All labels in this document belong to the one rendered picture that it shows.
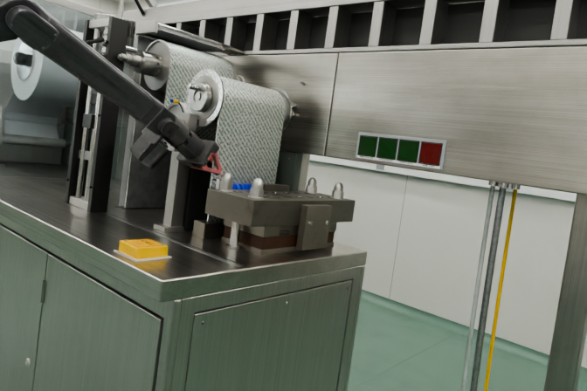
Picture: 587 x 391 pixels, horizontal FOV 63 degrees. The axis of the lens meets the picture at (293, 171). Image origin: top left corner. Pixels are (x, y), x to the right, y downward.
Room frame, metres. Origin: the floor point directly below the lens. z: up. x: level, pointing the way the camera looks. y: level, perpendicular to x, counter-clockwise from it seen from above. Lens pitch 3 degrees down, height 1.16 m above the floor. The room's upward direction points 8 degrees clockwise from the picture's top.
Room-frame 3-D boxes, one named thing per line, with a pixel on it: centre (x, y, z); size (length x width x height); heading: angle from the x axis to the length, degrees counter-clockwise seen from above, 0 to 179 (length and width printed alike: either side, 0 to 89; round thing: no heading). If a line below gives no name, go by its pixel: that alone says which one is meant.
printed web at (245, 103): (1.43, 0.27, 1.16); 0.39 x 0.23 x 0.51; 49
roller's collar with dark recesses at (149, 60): (1.39, 0.45, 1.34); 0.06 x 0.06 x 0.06; 49
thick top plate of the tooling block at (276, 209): (1.25, 0.01, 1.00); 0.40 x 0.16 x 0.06; 139
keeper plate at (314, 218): (1.20, -0.07, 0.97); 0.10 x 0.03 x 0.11; 139
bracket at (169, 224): (1.24, 0.30, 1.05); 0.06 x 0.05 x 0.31; 139
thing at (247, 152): (1.30, 0.13, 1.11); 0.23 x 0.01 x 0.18; 139
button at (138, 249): (0.96, 0.28, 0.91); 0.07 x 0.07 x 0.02; 49
